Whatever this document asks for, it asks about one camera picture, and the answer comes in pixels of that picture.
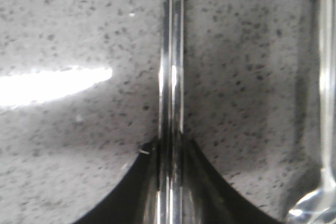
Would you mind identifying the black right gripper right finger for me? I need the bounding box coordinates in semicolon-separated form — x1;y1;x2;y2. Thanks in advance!
181;136;280;224

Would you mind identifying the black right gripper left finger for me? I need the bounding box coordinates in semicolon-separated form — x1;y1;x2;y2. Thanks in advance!
75;141;158;223

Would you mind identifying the steel spoon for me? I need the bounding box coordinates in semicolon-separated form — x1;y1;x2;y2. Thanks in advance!
286;0;335;223

